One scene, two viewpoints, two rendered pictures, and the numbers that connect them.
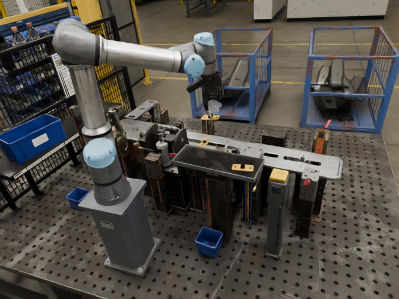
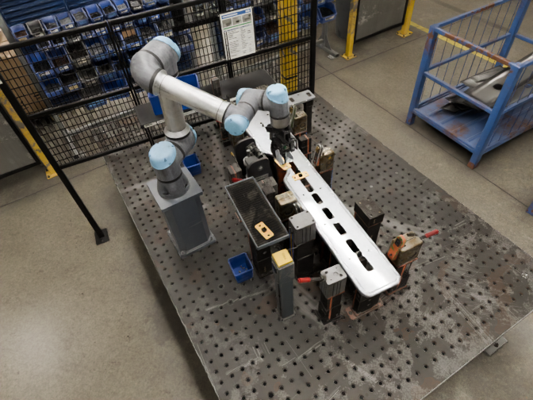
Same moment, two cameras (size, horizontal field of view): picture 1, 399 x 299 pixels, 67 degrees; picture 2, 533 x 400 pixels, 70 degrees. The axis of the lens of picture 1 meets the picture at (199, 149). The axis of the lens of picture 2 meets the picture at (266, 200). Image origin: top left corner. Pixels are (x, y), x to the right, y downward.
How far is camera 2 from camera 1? 0.95 m
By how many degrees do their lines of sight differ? 33
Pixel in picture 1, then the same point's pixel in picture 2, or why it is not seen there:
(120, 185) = (173, 186)
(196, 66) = (233, 127)
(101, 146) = (162, 151)
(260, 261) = (266, 311)
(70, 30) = (138, 60)
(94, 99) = (170, 109)
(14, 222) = (145, 157)
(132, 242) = (176, 231)
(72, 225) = not seen: hidden behind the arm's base
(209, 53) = (276, 110)
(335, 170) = (374, 286)
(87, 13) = not seen: outside the picture
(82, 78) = not seen: hidden behind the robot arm
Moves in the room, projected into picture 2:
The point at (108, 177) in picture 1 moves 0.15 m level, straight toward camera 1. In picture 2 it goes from (162, 177) to (146, 202)
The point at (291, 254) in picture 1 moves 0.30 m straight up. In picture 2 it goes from (295, 325) to (294, 293)
